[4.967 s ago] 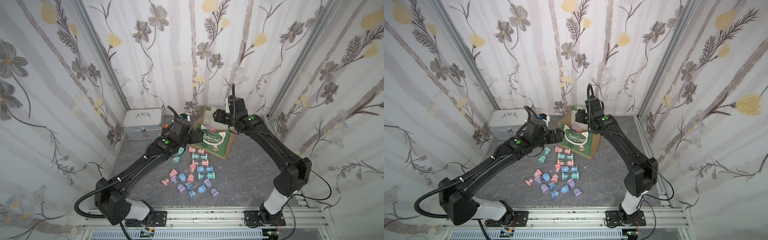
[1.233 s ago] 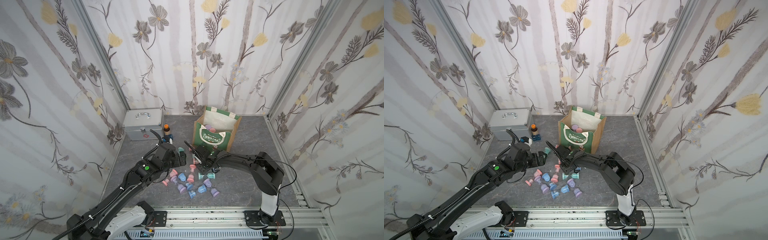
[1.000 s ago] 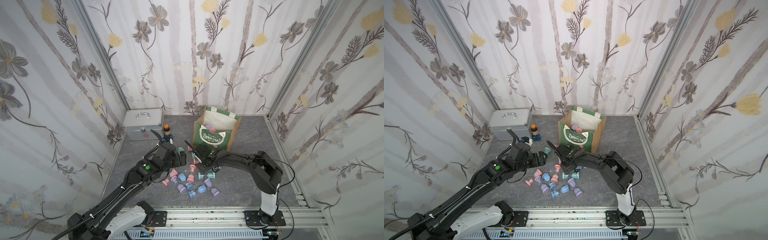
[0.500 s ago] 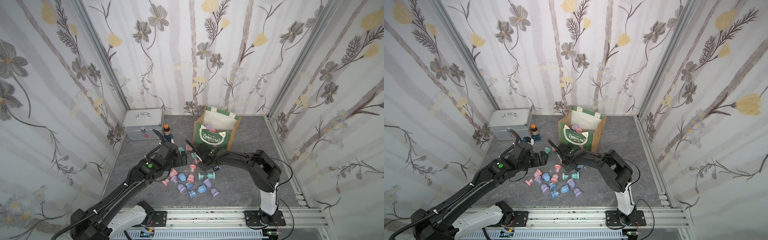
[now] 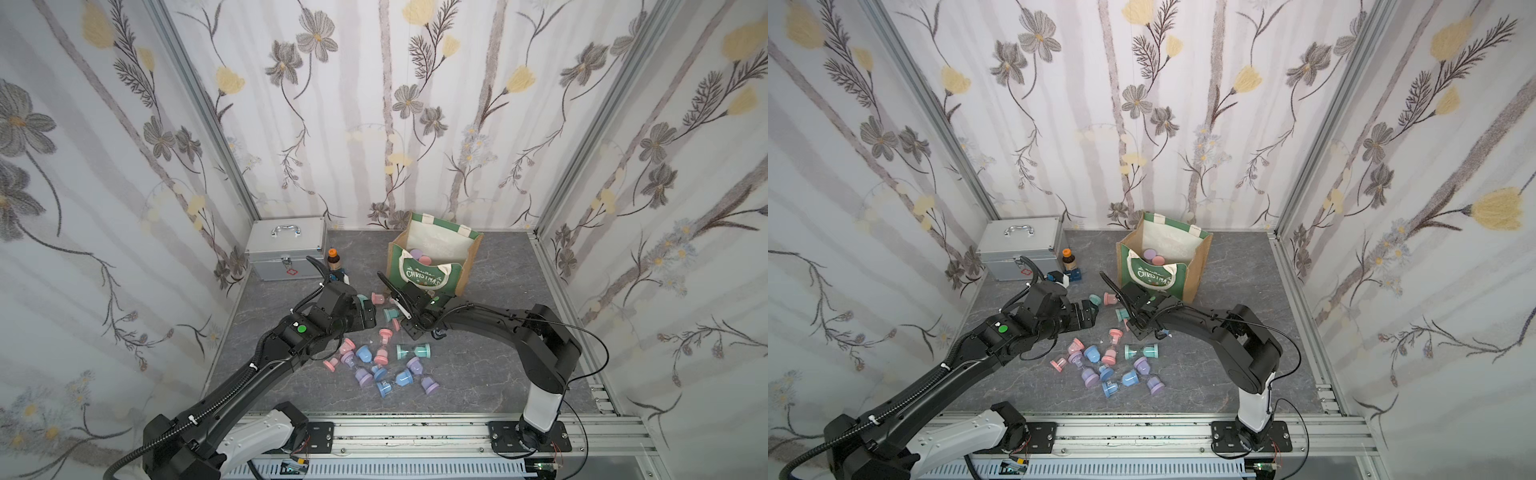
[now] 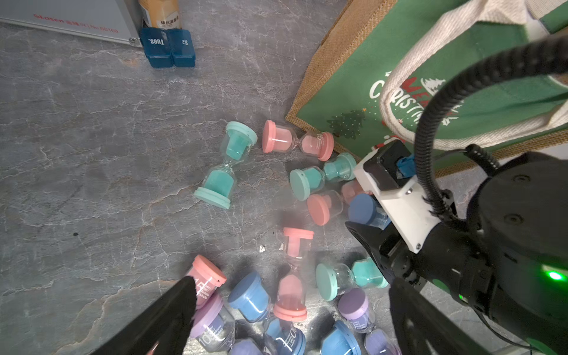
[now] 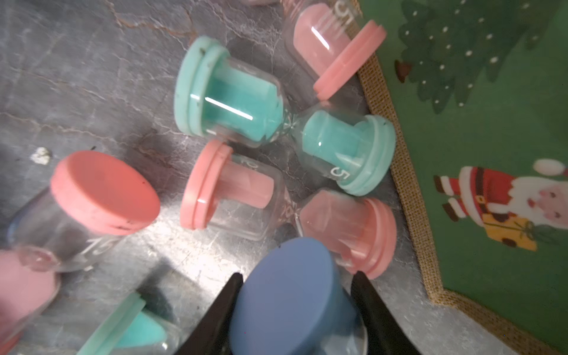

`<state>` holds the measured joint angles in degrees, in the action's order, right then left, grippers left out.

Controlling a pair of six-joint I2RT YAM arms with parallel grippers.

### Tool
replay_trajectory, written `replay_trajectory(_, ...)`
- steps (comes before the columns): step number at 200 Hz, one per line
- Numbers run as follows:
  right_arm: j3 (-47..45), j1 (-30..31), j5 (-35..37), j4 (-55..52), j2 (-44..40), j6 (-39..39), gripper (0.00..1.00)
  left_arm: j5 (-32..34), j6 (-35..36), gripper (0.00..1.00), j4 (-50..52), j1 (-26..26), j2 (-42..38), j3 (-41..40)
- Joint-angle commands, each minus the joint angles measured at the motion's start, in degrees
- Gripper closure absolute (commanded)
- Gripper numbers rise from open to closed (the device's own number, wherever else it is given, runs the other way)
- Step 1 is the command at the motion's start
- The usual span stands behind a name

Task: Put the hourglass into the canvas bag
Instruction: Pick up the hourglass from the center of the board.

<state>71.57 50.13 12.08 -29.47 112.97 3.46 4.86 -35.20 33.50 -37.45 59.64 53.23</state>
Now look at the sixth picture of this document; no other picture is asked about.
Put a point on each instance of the blue pill organizer box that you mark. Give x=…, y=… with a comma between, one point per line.
x=168, y=48

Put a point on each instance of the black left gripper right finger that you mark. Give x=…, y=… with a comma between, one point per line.
x=421, y=328

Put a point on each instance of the silver metal case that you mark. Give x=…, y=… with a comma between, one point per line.
x=106, y=20

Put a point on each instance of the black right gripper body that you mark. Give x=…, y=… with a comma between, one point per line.
x=391, y=255

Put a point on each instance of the brown bottle orange cap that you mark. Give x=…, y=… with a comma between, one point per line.
x=162, y=14

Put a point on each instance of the teal hourglass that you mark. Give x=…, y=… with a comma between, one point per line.
x=335, y=279
x=220, y=181

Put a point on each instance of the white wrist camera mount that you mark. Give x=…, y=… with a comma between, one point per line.
x=403, y=199

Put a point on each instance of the green burlap canvas bag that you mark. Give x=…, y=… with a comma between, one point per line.
x=438, y=76

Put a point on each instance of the teal hourglass middle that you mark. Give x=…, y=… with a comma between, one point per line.
x=335, y=279

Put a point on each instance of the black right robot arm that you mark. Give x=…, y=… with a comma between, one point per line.
x=509, y=265

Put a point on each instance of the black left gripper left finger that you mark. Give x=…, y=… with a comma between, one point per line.
x=163, y=328

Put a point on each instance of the pink hourglass near bag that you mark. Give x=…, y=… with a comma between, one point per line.
x=278, y=138

